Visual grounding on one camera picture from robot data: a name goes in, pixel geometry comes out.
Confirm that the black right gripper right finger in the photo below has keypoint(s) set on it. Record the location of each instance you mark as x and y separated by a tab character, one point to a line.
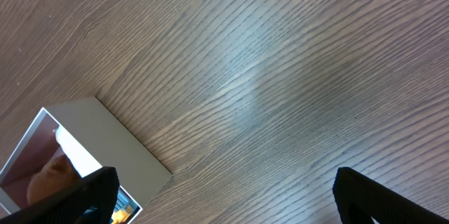
361	200

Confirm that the brown furry plush toy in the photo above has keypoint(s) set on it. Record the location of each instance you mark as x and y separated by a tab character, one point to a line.
57	174

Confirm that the white plush duck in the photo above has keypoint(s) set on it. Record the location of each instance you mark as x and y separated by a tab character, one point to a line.
82	161

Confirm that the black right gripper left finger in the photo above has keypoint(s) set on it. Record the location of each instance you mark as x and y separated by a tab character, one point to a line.
90	200

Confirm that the white cardboard box pink inside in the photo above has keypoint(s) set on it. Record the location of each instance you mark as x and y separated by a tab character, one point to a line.
140	173

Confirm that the yellow toy truck grey cannon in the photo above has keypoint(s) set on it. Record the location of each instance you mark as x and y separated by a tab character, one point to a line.
125	209

